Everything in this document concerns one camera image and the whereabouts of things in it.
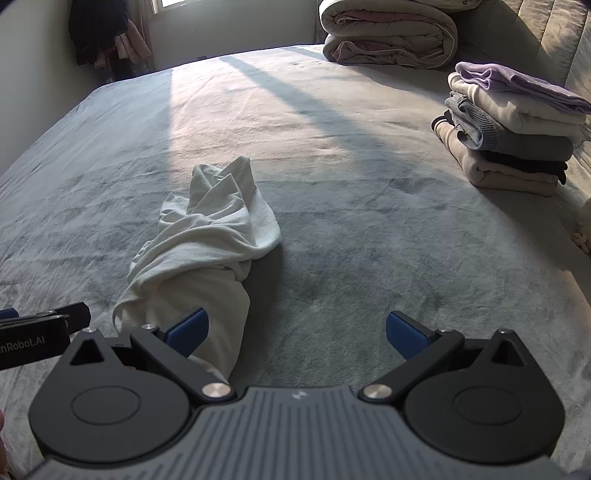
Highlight white plush dog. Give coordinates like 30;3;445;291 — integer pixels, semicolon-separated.
571;198;591;256

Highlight pale curtain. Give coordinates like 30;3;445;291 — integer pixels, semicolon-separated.
129;0;162;70

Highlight white garment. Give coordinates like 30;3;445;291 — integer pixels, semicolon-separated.
113;156;283;384

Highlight folded beige garment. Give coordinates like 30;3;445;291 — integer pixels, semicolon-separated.
431;115;561;197

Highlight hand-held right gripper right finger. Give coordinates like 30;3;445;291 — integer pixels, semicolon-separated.
359;311;532;405

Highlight folded black garment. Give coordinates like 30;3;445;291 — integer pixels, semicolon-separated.
480;150;568;185

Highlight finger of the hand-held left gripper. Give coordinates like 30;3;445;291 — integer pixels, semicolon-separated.
0;302;90;332

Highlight folded grey pink duvet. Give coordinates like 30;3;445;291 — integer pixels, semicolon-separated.
320;4;458;70

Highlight grey pillow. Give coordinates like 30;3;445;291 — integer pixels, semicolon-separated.
321;0;481;12

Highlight grey quilted headboard cover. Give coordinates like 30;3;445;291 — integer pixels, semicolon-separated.
455;0;591;155

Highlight grey bed sheet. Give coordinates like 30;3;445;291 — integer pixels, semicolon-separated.
0;44;591;480

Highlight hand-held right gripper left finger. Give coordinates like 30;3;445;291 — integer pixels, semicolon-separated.
69;308;235;405

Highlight pink hanging clothes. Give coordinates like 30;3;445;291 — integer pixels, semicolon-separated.
113;18;153;62

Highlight dark hanging jacket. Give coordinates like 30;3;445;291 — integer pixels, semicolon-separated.
69;0;130;66

